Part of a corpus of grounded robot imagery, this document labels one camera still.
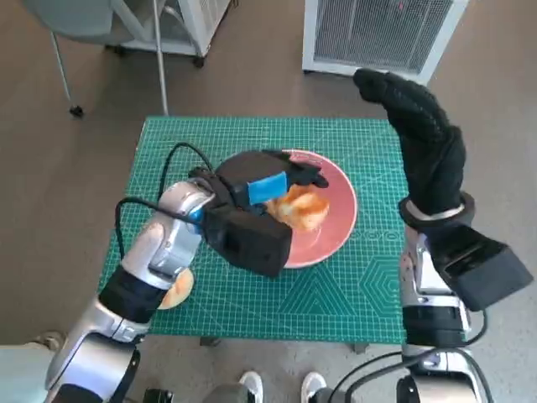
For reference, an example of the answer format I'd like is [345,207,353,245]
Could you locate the white wire cage cart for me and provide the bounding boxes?
[104,0,223,68]

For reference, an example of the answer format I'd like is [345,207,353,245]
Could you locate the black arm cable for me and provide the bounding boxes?
[463,308,490,348]
[115,142,217,264]

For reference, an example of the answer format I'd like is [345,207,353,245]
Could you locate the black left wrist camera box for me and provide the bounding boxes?
[203,207,293,278]

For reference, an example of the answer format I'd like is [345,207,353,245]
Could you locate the white shoe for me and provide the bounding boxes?
[238,371,264,403]
[301,371,327,403]

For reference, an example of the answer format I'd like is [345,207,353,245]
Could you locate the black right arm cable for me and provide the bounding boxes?
[463,308,490,348]

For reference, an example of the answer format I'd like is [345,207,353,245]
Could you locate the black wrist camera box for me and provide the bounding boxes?
[427,224,534,312]
[203,207,293,278]

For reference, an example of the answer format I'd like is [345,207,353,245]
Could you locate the grey chair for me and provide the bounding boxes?
[23,0,123,118]

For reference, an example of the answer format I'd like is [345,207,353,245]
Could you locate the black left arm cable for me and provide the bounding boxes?
[115,142,217,264]

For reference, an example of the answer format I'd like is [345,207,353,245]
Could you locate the braided toy bread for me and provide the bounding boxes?
[266,184,331,232]

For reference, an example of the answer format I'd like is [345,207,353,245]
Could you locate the right robot hand black glove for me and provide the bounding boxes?
[352,68,467,217]

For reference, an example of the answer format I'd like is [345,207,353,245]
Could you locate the green cutting mat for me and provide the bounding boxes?
[98,116,410,343]

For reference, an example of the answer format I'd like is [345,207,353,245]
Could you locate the pink bowl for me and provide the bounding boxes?
[217,149,358,270]

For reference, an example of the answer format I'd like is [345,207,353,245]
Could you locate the round toy bread bun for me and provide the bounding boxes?
[157,268,195,311]

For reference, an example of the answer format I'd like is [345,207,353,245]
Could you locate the pale blue cloth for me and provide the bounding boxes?
[0,339,55,403]

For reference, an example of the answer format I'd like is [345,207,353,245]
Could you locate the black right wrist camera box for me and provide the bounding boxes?
[427,224,534,312]

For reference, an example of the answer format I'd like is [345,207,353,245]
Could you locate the white grille cabinet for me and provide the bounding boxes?
[301,0,469,85]

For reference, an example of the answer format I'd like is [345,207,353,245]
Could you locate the white metal pole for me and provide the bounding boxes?
[151,0,171,117]

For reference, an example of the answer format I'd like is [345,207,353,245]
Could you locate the left robot hand blue tape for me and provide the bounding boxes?
[215,149,331,207]

